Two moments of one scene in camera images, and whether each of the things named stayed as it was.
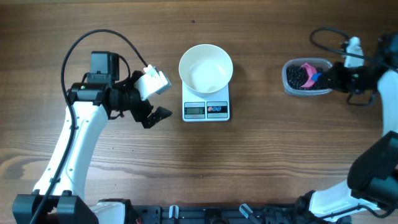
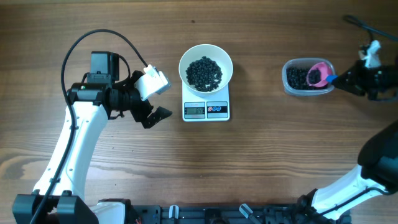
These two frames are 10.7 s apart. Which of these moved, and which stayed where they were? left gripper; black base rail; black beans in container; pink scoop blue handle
Moved: pink scoop blue handle
Stayed: left gripper; black base rail; black beans in container
